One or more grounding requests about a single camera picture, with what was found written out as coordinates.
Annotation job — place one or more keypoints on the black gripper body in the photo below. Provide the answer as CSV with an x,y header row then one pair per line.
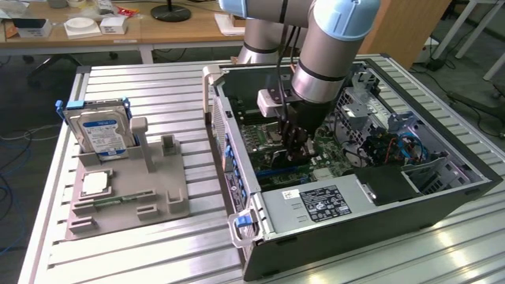
x,y
310,115

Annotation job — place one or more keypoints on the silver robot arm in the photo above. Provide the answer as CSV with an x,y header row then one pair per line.
x,y
327,44

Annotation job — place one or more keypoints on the CPU socket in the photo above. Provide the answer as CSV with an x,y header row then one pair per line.
x,y
272,134

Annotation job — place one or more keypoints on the green motherboard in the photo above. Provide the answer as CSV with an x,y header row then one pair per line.
x,y
331,154

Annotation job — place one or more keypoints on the silver chipset heatsink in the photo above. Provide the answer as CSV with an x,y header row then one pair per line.
x,y
324,175

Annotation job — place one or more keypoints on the blue expansion slot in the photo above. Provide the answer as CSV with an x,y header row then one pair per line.
x,y
276,172

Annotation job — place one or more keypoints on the metal disk bay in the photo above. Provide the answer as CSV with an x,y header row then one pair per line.
x,y
363,124

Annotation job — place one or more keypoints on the blue slot clip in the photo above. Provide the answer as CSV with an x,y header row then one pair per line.
x,y
227,145
234,164
238,179
243,195

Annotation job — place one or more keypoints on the black fan block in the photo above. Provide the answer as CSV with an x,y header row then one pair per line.
x,y
375,148

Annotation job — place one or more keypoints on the grey power supply unit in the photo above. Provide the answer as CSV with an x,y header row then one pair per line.
x,y
284,213

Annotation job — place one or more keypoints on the blue case latch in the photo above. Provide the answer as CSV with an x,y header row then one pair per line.
x,y
243,222

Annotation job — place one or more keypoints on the black grey PC case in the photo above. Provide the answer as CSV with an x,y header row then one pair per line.
x,y
355,236

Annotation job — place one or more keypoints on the black power adapter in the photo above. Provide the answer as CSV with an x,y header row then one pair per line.
x,y
434,65

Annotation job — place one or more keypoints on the white paper booklet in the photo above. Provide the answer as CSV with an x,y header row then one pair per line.
x,y
228,28

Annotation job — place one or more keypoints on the wooden cabinet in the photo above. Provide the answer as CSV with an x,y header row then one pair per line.
x,y
407,29

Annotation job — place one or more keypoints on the grey parts rack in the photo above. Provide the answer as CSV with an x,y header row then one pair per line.
x,y
130,183

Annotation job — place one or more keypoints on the hard disk with blue carrier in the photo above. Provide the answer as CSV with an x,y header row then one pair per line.
x,y
101,133

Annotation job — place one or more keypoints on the loose green RAM stick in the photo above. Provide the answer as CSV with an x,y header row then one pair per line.
x,y
119,199

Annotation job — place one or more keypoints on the black lamp base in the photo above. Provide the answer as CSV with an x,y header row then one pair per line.
x,y
171,14

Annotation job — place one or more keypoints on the silver CPU chip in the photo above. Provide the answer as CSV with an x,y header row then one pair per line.
x,y
97,183

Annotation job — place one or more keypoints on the red packet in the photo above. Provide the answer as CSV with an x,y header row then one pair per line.
x,y
129,12

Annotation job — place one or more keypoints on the small white carton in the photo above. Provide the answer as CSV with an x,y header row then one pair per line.
x,y
113,26

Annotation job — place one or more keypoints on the white box with round top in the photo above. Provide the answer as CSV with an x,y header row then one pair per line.
x,y
81,26

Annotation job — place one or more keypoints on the black office chair base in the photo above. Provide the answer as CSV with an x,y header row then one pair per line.
x,y
47,66

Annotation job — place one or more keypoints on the grey cup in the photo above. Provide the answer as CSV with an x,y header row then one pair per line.
x,y
58,3

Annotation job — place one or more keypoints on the white box with black top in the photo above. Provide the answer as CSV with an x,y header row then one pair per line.
x,y
31,29

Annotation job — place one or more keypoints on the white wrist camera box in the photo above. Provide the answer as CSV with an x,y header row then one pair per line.
x,y
270,103

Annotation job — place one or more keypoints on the white table frame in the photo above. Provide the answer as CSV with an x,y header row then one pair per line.
x,y
454,29

